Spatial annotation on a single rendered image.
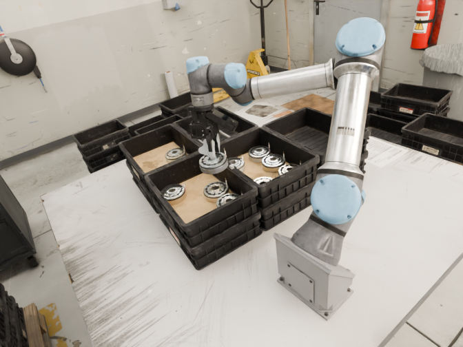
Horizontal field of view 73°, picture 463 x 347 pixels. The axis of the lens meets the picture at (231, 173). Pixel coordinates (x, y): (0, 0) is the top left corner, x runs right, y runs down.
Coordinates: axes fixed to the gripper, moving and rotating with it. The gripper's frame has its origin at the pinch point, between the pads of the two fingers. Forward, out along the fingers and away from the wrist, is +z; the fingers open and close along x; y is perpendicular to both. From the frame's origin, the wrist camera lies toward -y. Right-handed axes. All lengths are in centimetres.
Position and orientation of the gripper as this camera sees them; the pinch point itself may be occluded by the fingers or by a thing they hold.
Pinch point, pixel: (216, 155)
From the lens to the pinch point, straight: 118.3
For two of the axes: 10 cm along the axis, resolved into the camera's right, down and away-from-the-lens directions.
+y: -9.5, -0.6, 2.9
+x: -2.8, 5.1, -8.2
